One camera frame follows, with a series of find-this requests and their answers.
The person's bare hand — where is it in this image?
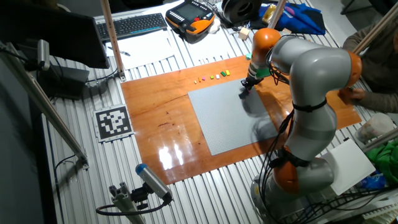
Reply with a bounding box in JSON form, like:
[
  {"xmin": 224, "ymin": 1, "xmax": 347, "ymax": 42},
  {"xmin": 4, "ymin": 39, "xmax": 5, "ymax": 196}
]
[{"xmin": 347, "ymin": 86, "xmax": 367, "ymax": 100}]

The white rounded lump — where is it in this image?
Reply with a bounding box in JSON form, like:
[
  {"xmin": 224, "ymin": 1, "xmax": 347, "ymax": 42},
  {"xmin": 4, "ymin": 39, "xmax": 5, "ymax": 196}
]
[{"xmin": 207, "ymin": 18, "xmax": 221, "ymax": 34}]

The black loose cable tangle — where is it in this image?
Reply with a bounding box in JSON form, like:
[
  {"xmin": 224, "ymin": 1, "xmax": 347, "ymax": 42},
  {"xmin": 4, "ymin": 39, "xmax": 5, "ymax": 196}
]
[{"xmin": 279, "ymin": 186, "xmax": 398, "ymax": 224}]

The tan slanted frame beam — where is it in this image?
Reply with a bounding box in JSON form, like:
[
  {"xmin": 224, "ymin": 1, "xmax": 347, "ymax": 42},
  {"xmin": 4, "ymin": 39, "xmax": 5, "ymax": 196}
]
[{"xmin": 351, "ymin": 1, "xmax": 398, "ymax": 57}]

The green wrist adapter ring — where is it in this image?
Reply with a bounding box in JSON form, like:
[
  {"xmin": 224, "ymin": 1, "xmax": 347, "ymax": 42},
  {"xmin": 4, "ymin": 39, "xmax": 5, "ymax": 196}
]
[{"xmin": 248, "ymin": 63, "xmax": 271, "ymax": 79}]

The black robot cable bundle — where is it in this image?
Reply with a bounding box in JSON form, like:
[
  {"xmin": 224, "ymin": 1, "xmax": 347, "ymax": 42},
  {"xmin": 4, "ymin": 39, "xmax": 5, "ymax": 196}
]
[{"xmin": 259, "ymin": 49, "xmax": 296, "ymax": 224}]

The black filament spool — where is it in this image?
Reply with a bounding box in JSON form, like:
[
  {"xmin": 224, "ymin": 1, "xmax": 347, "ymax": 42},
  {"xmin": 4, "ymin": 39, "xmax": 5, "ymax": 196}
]
[{"xmin": 222, "ymin": 0, "xmax": 264, "ymax": 26}]

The thin black power cable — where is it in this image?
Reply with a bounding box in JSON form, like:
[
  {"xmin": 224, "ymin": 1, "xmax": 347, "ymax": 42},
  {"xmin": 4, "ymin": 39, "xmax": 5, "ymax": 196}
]
[{"xmin": 85, "ymin": 68, "xmax": 119, "ymax": 85}]

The white ribbed strip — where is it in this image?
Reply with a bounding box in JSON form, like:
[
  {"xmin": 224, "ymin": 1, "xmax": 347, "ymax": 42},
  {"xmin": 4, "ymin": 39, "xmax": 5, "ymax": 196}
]
[{"xmin": 362, "ymin": 202, "xmax": 398, "ymax": 222}]

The tan upright frame post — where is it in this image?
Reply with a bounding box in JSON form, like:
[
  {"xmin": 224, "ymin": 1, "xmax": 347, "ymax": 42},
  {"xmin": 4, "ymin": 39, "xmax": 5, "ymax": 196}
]
[{"xmin": 99, "ymin": 0, "xmax": 127, "ymax": 82}]

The aluminium frame post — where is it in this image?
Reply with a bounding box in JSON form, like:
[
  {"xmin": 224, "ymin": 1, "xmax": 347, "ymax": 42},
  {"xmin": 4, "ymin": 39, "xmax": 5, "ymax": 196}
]
[{"xmin": 267, "ymin": 0, "xmax": 289, "ymax": 30}]

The blue plastic bag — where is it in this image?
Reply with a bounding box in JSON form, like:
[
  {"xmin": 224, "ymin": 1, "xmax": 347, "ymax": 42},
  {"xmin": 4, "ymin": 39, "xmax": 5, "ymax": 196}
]
[{"xmin": 360, "ymin": 172, "xmax": 388, "ymax": 190}]

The brown-sleeved person forearm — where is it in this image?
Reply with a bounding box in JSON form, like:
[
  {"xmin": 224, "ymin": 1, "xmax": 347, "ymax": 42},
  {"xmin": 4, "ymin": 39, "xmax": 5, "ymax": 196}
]
[{"xmin": 361, "ymin": 90, "xmax": 398, "ymax": 114}]

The orange and black teach pendant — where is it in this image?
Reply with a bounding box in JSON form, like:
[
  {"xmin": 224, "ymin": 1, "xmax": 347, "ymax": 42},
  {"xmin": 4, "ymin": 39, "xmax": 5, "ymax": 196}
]
[{"xmin": 165, "ymin": 0, "xmax": 216, "ymax": 44}]

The short aluminium profile stub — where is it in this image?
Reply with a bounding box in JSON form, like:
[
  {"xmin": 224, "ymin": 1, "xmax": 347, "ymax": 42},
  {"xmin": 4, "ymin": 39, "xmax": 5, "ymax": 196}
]
[{"xmin": 108, "ymin": 182, "xmax": 147, "ymax": 224}]

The golden packet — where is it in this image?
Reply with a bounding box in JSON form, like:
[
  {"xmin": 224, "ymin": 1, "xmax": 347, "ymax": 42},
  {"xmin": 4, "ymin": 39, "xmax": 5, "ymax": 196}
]
[{"xmin": 262, "ymin": 3, "xmax": 277, "ymax": 25}]

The black electronics box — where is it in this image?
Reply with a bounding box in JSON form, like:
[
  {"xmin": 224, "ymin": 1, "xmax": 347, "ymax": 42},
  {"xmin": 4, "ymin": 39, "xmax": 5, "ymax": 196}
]
[{"xmin": 37, "ymin": 63, "xmax": 90, "ymax": 100}]

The glossy wooden board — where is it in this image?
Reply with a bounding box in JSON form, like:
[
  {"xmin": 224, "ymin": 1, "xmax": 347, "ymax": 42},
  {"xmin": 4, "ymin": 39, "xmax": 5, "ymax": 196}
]
[{"xmin": 120, "ymin": 55, "xmax": 363, "ymax": 186}]

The silver camera with blue cap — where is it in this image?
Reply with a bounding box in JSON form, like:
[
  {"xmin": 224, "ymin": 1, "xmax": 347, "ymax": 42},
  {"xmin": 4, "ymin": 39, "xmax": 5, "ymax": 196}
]
[{"xmin": 135, "ymin": 163, "xmax": 174, "ymax": 203}]

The clear plastic container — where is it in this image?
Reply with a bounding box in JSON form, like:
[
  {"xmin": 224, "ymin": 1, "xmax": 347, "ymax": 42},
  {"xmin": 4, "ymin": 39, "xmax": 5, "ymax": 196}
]
[{"xmin": 354, "ymin": 112, "xmax": 396, "ymax": 144}]

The black camera cable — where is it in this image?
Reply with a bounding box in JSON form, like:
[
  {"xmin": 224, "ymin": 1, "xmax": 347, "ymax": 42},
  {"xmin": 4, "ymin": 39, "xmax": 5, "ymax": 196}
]
[{"xmin": 95, "ymin": 198, "xmax": 172, "ymax": 217}]

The short aluminium frame beam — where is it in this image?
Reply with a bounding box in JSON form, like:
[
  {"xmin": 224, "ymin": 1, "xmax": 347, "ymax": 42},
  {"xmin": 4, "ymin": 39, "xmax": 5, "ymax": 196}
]
[{"xmin": 362, "ymin": 127, "xmax": 398, "ymax": 153}]

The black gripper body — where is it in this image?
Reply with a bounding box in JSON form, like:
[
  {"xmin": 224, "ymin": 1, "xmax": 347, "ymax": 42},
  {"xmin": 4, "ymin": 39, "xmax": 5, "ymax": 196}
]
[{"xmin": 241, "ymin": 75, "xmax": 264, "ymax": 90}]

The black computer monitor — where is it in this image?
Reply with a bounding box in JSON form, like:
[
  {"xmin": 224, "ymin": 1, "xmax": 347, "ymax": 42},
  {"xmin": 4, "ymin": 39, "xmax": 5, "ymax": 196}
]
[{"xmin": 0, "ymin": 0, "xmax": 110, "ymax": 69}]

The black and white fiducial tag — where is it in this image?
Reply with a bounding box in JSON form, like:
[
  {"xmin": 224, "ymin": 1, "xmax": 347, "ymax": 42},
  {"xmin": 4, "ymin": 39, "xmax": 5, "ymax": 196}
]
[{"xmin": 93, "ymin": 104, "xmax": 135, "ymax": 143}]

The person in brown sweater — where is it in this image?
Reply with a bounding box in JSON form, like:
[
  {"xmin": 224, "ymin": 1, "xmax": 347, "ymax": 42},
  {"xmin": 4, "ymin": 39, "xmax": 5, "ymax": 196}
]
[{"xmin": 341, "ymin": 24, "xmax": 398, "ymax": 94}]

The plain white paper sheet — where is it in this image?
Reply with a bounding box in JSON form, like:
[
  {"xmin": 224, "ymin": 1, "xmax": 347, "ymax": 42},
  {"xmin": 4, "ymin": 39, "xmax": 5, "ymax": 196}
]
[{"xmin": 105, "ymin": 29, "xmax": 177, "ymax": 71}]

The white flat board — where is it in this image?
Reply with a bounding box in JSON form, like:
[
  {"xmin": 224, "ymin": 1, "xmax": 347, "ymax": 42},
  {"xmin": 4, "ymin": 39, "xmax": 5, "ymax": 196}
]
[{"xmin": 323, "ymin": 138, "xmax": 376, "ymax": 196}]

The grey Lego baseplate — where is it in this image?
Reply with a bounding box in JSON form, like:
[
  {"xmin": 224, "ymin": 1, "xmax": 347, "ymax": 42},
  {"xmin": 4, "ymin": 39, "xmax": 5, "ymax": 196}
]
[{"xmin": 187, "ymin": 78, "xmax": 279, "ymax": 156}]

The small silver camera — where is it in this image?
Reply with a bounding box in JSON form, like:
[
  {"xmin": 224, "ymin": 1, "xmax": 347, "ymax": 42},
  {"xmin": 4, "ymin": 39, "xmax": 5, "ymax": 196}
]
[{"xmin": 37, "ymin": 39, "xmax": 51, "ymax": 72}]

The black computer keyboard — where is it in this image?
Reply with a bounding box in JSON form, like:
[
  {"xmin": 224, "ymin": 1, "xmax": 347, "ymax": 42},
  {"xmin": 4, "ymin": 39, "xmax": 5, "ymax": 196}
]
[{"xmin": 95, "ymin": 12, "xmax": 169, "ymax": 43}]

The black pen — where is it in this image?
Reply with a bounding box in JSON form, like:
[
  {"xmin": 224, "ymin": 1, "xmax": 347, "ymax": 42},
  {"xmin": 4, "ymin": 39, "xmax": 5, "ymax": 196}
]
[{"xmin": 107, "ymin": 46, "xmax": 131, "ymax": 57}]

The long aluminium frame beam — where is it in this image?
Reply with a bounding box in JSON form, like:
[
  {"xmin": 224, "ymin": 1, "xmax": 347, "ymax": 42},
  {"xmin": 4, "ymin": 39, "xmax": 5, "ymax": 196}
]
[{"xmin": 0, "ymin": 42, "xmax": 90, "ymax": 170}]

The green cloth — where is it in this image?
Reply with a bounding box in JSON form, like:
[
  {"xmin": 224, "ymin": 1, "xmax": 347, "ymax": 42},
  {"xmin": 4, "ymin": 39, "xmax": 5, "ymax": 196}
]
[{"xmin": 374, "ymin": 139, "xmax": 398, "ymax": 186}]

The blue cloth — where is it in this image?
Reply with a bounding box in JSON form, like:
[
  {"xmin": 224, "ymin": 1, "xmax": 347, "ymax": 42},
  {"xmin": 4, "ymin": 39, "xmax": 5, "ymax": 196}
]
[{"xmin": 257, "ymin": 2, "xmax": 326, "ymax": 35}]

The black camera clamp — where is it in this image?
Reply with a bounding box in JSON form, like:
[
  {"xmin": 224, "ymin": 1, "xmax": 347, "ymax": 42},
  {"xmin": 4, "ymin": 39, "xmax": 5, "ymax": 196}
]
[{"xmin": 130, "ymin": 183, "xmax": 154, "ymax": 211}]

